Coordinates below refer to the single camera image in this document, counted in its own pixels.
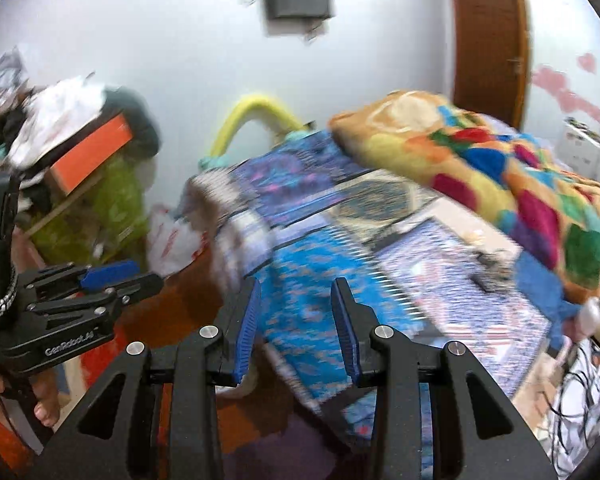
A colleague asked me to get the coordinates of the red cloth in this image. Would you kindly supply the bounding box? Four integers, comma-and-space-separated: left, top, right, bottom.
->
0, 394, 32, 472

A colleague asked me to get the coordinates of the white crumpled cloth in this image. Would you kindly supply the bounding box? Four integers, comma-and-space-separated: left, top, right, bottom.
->
9, 77, 112, 169

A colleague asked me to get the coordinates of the white red-print plastic bag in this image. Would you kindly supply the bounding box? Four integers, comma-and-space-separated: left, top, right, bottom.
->
147, 203, 204, 279

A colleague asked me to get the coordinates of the orange cardboard box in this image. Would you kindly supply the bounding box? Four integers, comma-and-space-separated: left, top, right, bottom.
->
49, 112, 134, 196

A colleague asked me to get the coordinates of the yellow foam tube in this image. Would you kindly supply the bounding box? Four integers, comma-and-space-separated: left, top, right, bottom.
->
208, 92, 306, 161

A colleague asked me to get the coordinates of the green patterned cloth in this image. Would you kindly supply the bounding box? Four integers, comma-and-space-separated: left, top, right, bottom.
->
29, 159, 149, 267

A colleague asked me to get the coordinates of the white storage box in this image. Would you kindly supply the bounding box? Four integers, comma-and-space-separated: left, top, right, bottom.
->
562, 117, 600, 171

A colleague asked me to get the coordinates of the brown wooden door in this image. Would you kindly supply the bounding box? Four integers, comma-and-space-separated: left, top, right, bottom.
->
450, 0, 531, 129

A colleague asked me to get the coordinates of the frosted sliding door wardrobe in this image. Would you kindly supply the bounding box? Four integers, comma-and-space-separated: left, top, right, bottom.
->
522, 0, 600, 172

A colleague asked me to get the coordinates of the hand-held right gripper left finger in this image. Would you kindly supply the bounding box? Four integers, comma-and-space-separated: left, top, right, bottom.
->
27, 276, 263, 480

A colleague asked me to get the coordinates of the tangle of cables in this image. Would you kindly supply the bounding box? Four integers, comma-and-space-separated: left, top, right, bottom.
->
549, 334, 600, 477

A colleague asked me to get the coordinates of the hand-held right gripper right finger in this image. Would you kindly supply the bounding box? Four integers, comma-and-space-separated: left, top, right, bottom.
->
330, 276, 558, 480

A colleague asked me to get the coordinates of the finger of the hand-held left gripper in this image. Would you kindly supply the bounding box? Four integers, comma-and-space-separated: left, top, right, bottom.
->
25, 259, 140, 294
27, 273, 164, 319

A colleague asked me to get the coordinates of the blue patchwork bedspread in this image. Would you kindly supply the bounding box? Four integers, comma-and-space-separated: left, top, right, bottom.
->
187, 129, 554, 462

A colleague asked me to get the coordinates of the colourful heart blanket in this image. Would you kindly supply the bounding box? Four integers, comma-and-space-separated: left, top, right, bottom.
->
327, 89, 600, 307

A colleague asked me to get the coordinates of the person's left hand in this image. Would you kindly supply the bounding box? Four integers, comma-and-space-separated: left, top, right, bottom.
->
0, 371, 62, 429

